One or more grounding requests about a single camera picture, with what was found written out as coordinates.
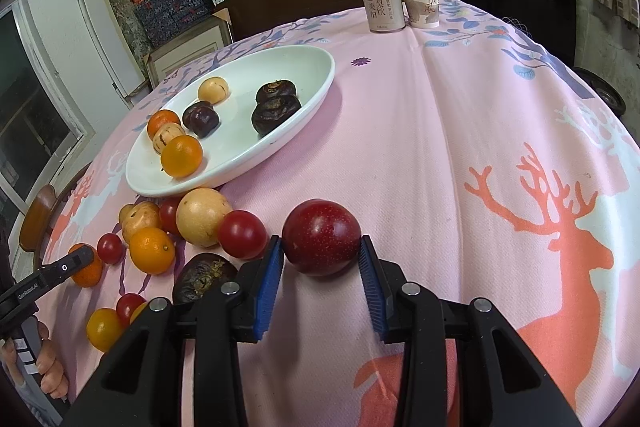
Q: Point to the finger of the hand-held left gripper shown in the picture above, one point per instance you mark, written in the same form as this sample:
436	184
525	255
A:
65	268

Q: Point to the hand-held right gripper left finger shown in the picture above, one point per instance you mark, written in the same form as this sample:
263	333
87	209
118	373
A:
267	287

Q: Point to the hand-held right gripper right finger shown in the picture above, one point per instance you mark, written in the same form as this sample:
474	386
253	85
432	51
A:
372	287

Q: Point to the small orange mandarin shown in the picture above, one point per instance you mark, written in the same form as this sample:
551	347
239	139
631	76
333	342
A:
141	314
90	278
151	251
181	156

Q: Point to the red cherry tomato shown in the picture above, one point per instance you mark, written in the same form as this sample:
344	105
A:
126	305
110	248
242	234

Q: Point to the small olive brown fruit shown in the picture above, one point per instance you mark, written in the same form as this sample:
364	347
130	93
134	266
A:
125	213

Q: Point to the streaked yellow pepino melon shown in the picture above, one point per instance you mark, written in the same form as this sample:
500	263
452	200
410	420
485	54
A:
141	219

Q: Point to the large yellow pepino melon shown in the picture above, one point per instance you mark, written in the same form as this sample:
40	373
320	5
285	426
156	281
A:
202	217

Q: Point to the white oval plate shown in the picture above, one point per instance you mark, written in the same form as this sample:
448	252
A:
240	152

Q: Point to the purple striped pepino melon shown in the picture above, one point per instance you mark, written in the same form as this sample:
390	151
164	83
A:
167	138

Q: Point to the dark brown water chestnut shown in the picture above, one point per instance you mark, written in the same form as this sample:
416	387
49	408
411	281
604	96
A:
275	91
275	117
200	279

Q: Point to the large orange mandarin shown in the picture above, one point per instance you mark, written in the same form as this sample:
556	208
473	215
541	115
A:
161	122

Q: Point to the dark purple plum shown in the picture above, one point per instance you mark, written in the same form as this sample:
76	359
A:
201	119

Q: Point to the pale yellow pepino melon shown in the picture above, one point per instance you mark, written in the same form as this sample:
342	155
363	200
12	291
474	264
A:
214	90

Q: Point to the person's left hand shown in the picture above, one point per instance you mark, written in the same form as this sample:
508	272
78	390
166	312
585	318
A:
50	372

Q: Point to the wooden chair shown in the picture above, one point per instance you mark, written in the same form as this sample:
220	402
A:
37	212

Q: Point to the amber cherry tomato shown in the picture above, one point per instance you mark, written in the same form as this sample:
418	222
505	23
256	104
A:
103	329

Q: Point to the pink deer print tablecloth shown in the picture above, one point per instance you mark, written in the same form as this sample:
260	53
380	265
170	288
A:
425	157

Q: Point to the white framed window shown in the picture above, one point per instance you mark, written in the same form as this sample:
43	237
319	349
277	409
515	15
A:
30	107

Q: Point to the white trim strip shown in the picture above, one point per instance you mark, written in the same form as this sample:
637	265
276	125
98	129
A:
95	32

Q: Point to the cream framed panel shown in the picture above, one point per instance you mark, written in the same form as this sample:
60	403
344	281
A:
185	52

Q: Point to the grey marble slab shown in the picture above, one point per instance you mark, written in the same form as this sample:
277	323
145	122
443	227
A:
122	14

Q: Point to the stack of blue patterned boxes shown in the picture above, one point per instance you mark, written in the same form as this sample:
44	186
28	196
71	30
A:
170	14

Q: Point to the silver drink can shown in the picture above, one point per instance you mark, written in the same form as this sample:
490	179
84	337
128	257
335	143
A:
382	7

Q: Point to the white paper cup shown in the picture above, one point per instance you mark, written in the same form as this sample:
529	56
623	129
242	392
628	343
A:
422	4

